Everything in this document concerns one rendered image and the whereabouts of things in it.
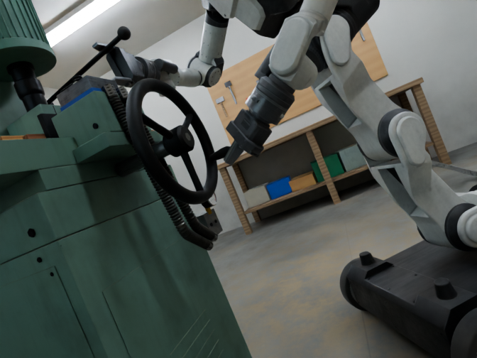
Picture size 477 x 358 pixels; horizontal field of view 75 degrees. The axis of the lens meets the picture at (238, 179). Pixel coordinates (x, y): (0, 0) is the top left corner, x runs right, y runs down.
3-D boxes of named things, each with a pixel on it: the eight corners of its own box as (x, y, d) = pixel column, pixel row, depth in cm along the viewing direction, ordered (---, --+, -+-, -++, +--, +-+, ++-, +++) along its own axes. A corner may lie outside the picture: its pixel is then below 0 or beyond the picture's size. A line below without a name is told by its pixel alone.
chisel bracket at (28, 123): (53, 136, 75) (39, 103, 74) (18, 158, 80) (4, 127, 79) (78, 135, 81) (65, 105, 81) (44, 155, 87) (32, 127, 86)
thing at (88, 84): (94, 91, 63) (83, 67, 63) (58, 115, 67) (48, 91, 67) (135, 97, 75) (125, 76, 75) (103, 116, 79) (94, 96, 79)
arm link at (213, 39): (201, 69, 138) (210, 16, 124) (224, 82, 134) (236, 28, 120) (184, 75, 130) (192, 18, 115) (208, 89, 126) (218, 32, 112)
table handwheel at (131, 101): (142, 174, 49) (135, 45, 61) (59, 214, 56) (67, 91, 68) (232, 213, 73) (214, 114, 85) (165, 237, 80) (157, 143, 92)
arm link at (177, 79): (138, 69, 107) (164, 70, 119) (151, 90, 107) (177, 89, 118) (148, 56, 104) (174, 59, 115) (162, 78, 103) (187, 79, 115)
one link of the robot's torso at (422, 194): (453, 225, 110) (376, 116, 107) (511, 233, 90) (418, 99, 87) (422, 253, 107) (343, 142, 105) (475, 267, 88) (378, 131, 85)
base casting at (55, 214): (55, 241, 53) (34, 192, 53) (-101, 307, 74) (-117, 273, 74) (182, 190, 95) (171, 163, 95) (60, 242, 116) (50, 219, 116)
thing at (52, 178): (47, 190, 55) (37, 169, 55) (-19, 224, 63) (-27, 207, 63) (167, 164, 93) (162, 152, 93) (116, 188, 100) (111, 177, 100)
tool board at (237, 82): (388, 74, 343) (358, -2, 341) (230, 145, 400) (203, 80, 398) (387, 74, 347) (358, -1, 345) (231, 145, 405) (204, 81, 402)
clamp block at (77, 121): (110, 131, 61) (91, 89, 61) (64, 157, 66) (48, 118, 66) (153, 130, 75) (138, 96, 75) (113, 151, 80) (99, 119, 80)
